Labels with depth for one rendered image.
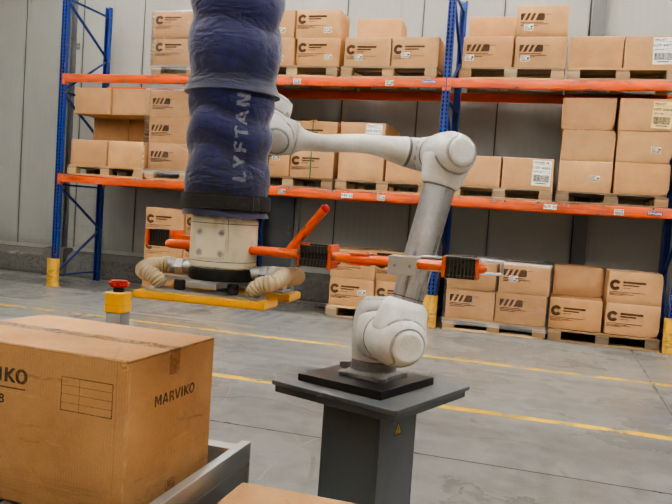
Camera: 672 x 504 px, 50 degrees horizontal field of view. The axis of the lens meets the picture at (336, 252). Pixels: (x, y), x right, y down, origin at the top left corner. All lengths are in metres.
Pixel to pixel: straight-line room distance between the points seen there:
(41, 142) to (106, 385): 11.31
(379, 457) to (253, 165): 1.11
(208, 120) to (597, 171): 7.34
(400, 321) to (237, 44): 0.96
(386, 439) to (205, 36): 1.39
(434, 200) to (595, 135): 6.68
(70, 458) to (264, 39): 1.11
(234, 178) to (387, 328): 0.74
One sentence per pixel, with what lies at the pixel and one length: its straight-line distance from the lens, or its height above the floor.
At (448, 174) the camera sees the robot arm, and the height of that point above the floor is 1.46.
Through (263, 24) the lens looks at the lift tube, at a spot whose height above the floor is 1.76.
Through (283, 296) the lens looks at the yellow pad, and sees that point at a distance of 1.87.
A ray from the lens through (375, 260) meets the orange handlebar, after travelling 1.72.
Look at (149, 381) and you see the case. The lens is 1.85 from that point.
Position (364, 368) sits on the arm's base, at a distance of 2.45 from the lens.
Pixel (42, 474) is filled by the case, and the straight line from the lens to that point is 1.99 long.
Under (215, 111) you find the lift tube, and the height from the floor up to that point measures 1.55.
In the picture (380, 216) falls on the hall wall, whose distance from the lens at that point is 10.38.
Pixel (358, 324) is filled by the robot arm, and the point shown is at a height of 0.96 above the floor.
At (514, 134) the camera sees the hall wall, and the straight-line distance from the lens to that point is 10.20.
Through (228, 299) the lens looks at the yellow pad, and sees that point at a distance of 1.72.
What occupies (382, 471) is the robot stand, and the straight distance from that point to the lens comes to 2.48.
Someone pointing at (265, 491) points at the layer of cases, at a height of 0.54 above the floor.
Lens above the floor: 1.33
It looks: 3 degrees down
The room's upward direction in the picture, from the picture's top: 4 degrees clockwise
